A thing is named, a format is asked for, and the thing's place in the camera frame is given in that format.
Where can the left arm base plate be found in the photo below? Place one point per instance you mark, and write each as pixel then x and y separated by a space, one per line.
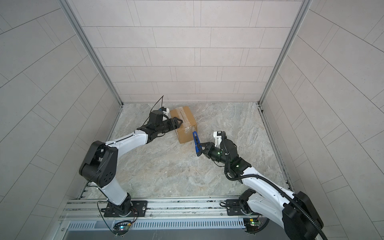
pixel 131 209

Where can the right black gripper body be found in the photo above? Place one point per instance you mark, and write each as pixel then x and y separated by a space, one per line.
pixel 217 155

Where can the left aluminium corner post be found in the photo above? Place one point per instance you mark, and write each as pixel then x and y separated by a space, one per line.
pixel 68 12

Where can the left green circuit board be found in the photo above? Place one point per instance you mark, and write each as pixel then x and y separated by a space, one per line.
pixel 121 228

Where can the right aluminium corner post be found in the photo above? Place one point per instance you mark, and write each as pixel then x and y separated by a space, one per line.
pixel 290 38

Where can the green circuit board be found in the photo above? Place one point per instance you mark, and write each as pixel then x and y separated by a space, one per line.
pixel 252 225
pixel 121 228

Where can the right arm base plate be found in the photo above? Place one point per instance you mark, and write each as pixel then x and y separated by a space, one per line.
pixel 233 208

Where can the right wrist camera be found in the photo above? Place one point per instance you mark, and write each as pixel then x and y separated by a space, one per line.
pixel 219 136

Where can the blue utility knife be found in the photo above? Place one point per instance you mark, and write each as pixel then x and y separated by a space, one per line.
pixel 197 142

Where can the brown taped cardboard box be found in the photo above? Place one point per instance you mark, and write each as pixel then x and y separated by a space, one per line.
pixel 189 125

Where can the aluminium front rail frame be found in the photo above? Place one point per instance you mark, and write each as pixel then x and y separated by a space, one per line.
pixel 161 214

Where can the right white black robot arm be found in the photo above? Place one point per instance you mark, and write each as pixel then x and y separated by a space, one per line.
pixel 295 213

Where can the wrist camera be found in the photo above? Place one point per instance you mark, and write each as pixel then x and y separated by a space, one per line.
pixel 165 110
pixel 219 136

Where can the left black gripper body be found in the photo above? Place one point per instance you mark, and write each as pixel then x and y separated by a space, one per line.
pixel 164 127

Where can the right green circuit board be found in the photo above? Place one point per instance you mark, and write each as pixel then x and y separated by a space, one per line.
pixel 252 225

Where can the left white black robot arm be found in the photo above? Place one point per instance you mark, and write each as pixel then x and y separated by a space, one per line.
pixel 100 163

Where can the aluminium corner post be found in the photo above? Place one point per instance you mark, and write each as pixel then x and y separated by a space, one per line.
pixel 68 12
pixel 290 38

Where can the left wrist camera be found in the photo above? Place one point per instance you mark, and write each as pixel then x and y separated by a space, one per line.
pixel 165 110

